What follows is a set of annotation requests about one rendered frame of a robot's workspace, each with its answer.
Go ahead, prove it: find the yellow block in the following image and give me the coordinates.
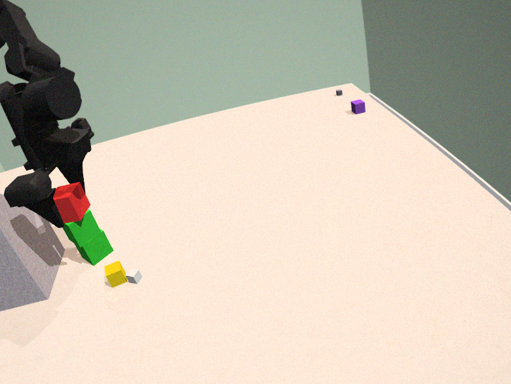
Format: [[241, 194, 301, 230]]
[[104, 260, 127, 288]]

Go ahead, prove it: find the purple block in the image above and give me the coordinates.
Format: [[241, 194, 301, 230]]
[[350, 99, 366, 115]]

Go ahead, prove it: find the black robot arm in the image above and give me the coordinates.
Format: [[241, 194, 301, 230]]
[[0, 0, 94, 166]]

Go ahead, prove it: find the red block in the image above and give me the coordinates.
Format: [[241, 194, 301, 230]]
[[53, 182, 90, 223]]

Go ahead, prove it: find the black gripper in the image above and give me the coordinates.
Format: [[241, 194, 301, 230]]
[[4, 121, 86, 228]]

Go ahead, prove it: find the green block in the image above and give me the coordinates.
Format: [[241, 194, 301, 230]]
[[75, 229, 114, 266], [62, 209, 101, 247]]

